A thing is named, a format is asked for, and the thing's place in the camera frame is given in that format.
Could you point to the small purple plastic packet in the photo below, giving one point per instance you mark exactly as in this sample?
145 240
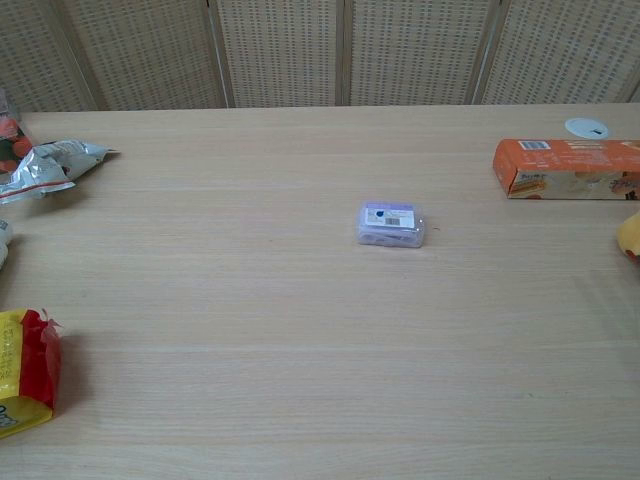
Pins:
391 230

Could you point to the orange cardboard food box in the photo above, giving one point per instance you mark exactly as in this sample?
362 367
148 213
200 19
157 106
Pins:
560 167

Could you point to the perforated folding screen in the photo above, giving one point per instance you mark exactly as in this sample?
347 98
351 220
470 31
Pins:
320 52

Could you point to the silver foil snack bag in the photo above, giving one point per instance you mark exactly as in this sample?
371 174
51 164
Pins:
42 167

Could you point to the yellow plastic package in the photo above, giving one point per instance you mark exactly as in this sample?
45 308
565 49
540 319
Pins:
631 240

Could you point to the white package with label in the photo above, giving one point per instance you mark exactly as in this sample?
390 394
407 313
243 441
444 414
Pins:
3 242

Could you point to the yellow and red snack bag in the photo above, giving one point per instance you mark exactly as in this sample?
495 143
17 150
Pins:
25 370

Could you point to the red fruit print snack bag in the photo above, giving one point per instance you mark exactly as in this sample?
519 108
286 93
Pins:
11 142

